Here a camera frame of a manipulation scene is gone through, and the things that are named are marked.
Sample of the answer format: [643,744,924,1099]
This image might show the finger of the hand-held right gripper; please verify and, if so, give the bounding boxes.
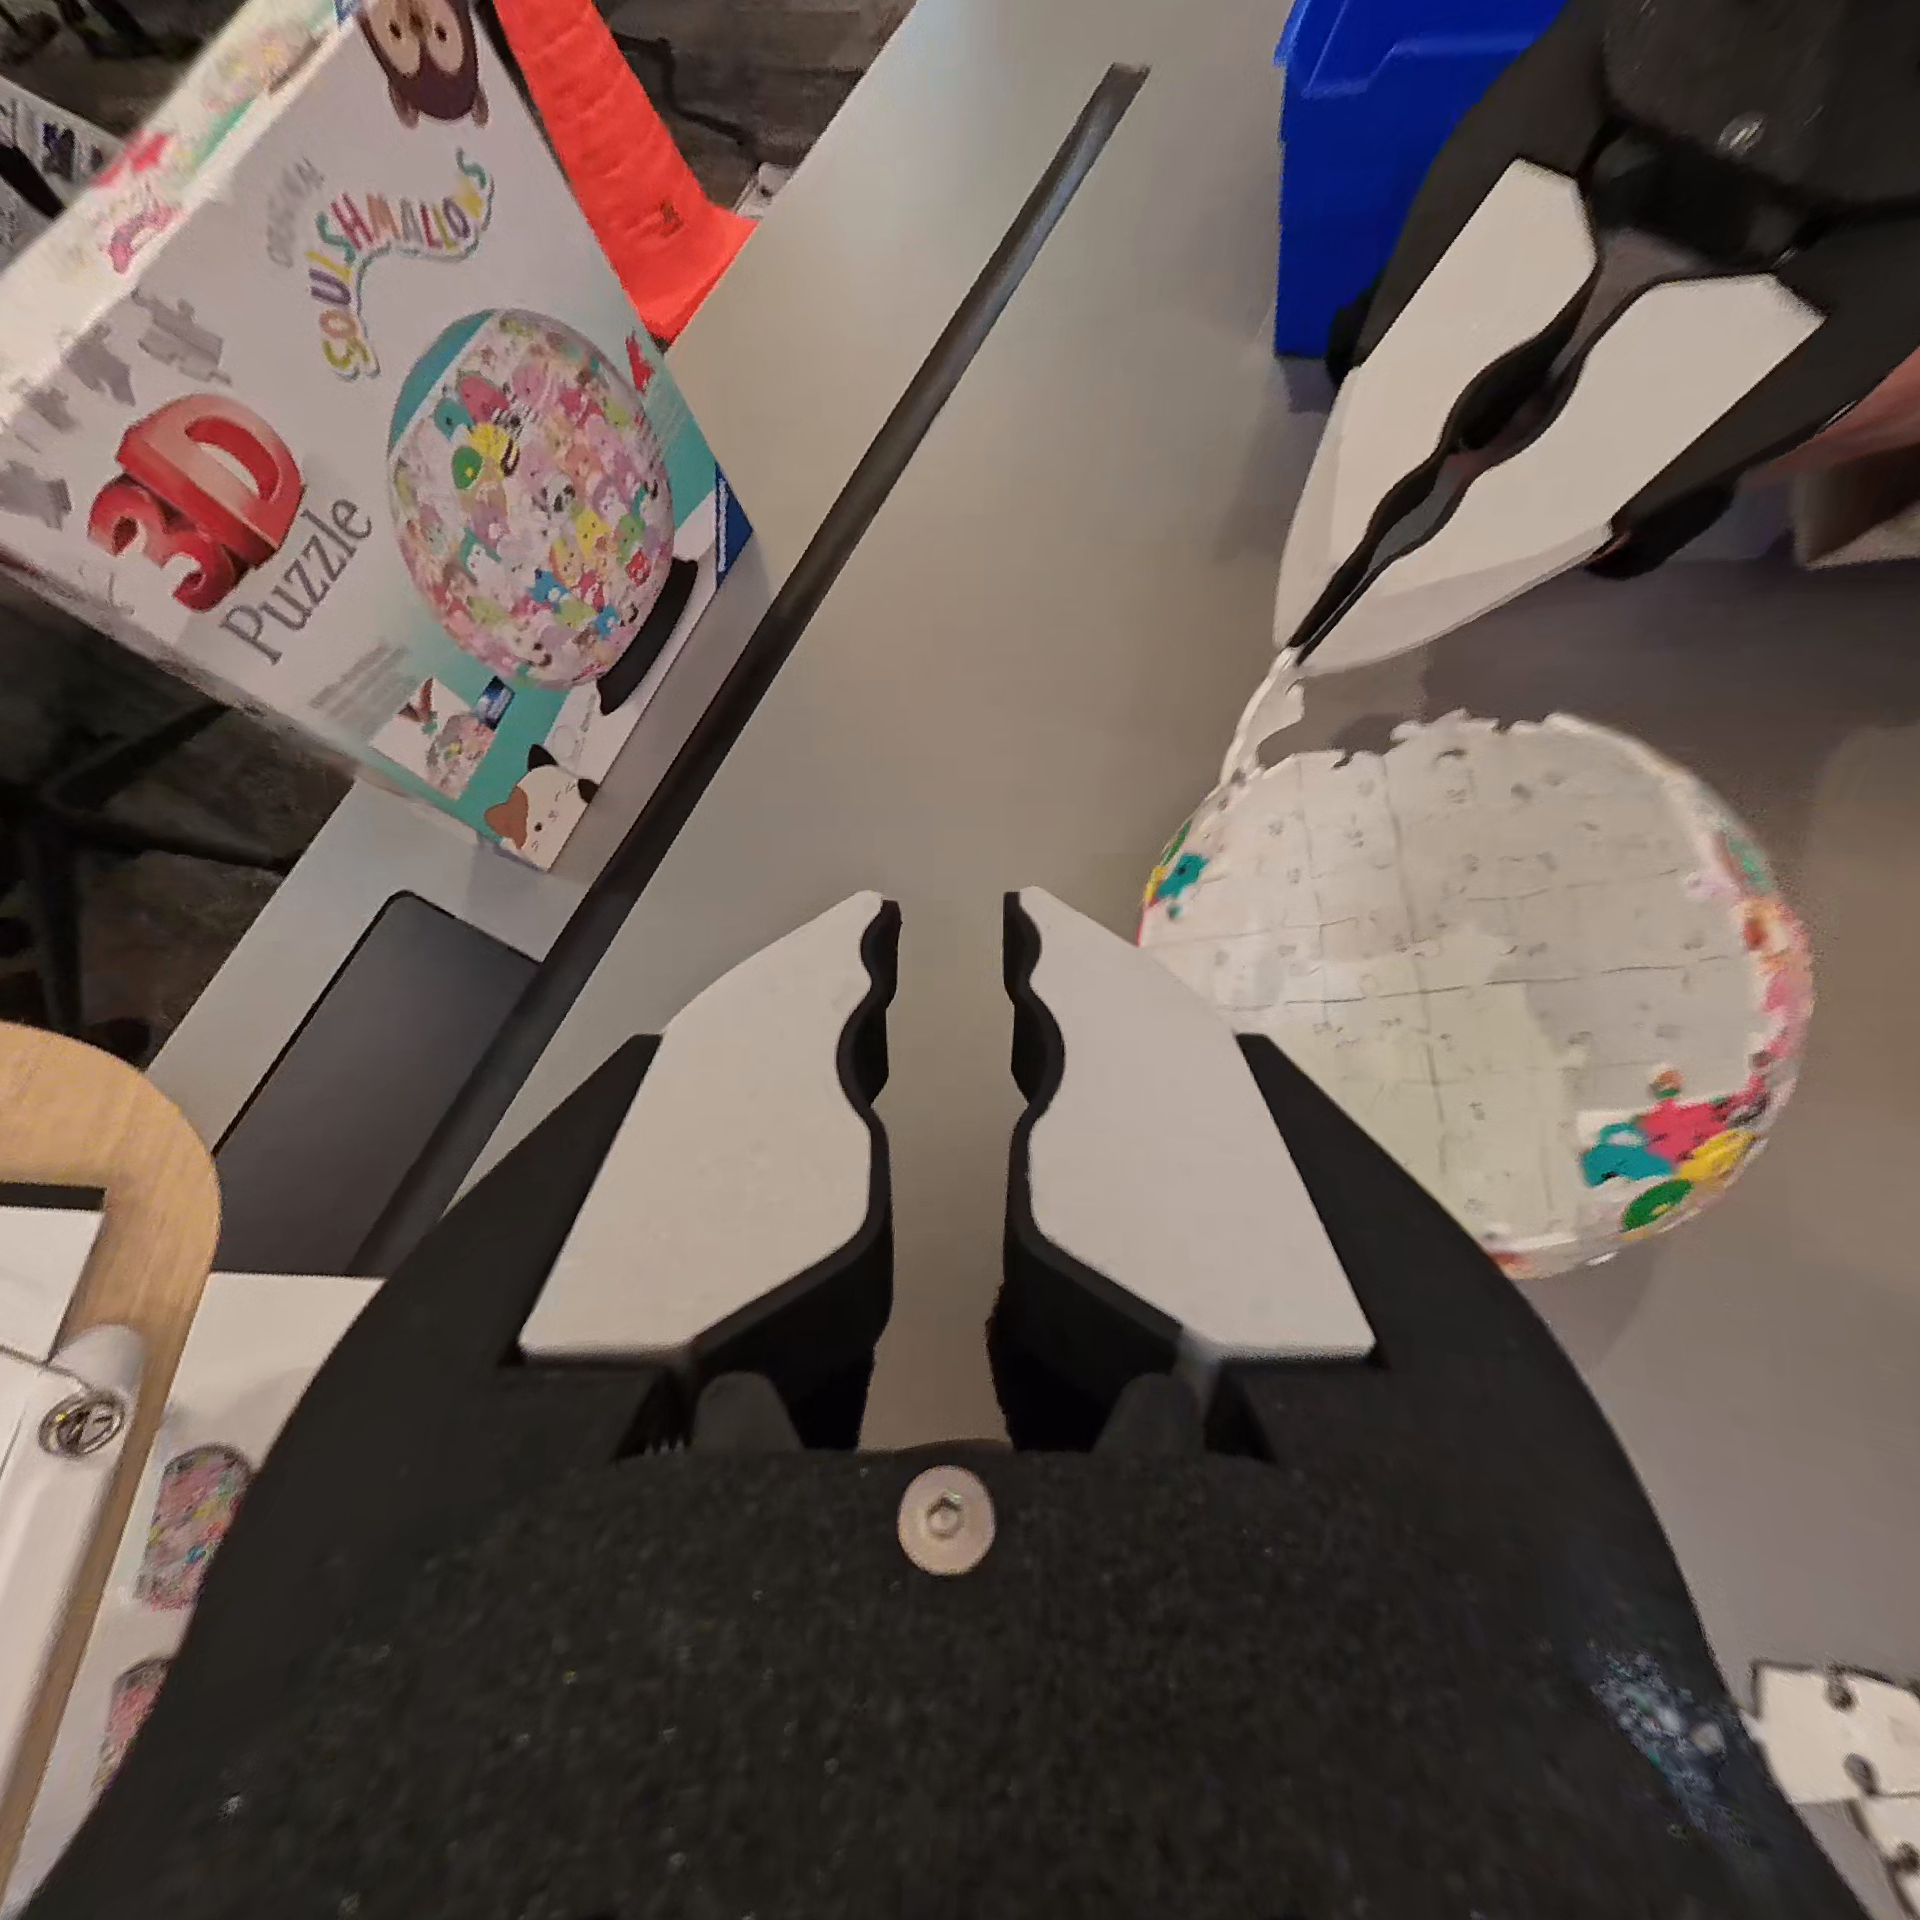
[1296,275,1826,675]
[1276,157,1597,656]

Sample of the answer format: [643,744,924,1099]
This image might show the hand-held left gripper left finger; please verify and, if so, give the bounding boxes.
[520,891,907,1386]

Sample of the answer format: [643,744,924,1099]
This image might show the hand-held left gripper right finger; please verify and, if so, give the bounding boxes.
[996,889,1378,1386]

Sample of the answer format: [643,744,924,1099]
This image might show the colourful puzzle ball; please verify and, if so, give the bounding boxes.
[1141,706,1817,1277]

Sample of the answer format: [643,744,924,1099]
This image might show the person's right forearm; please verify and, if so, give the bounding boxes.
[1794,353,1920,571]

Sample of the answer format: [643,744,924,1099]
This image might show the white puzzle piece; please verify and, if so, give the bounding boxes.
[1755,1665,1920,1877]

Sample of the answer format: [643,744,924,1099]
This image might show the puzzle box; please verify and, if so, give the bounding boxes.
[0,0,752,872]

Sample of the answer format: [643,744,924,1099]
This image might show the blue plastic bin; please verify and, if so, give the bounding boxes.
[1276,0,1577,360]

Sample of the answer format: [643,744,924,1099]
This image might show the orange plastic object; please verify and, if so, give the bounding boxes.
[496,0,759,346]

